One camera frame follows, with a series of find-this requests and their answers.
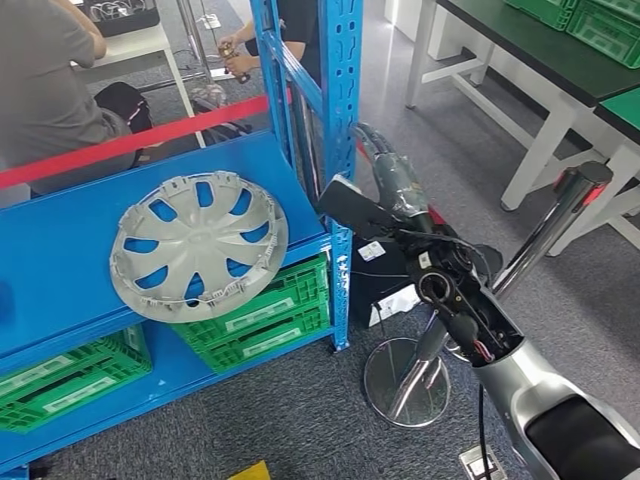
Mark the green plastic crate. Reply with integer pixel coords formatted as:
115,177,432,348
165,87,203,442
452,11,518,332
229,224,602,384
0,325,152,399
503,0,583,32
0,360,153,435
567,0,640,70
170,253,331,339
192,301,332,374

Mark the person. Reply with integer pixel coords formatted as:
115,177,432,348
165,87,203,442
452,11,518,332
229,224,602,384
218,0,324,87
0,0,146,197

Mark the black cardboard box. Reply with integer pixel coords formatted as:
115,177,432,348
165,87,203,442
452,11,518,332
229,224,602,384
349,233,426,329

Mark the white table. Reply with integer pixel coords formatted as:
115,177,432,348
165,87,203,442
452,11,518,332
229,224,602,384
69,23,207,150

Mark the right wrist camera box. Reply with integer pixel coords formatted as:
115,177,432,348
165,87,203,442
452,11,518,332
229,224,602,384
315,173,401,241

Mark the chrome stanchion post red band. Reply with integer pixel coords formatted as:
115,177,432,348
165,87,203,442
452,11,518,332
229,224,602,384
444,162,614,364

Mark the black bag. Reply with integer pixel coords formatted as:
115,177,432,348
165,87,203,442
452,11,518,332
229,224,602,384
94,81,153,134

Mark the blue metal shelf rack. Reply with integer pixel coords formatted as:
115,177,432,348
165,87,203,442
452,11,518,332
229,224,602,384
0,0,365,480

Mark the silver floor socket white insert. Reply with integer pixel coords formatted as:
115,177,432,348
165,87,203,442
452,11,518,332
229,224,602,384
459,445,509,480

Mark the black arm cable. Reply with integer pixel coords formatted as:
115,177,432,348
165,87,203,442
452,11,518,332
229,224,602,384
476,384,494,480

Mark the white workbench dark green top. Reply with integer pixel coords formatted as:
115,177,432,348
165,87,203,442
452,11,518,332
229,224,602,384
405,0,640,213

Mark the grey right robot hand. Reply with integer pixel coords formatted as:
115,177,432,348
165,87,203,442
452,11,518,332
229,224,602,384
351,122,437,234

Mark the black tray with cables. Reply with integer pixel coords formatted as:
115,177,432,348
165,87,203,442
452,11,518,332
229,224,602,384
82,0,161,38

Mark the grey plastic wheel hubcap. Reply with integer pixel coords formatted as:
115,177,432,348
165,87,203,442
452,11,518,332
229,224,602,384
109,170,290,325

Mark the white workbench bright green top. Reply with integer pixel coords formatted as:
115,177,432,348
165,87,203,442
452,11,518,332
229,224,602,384
547,86,640,256

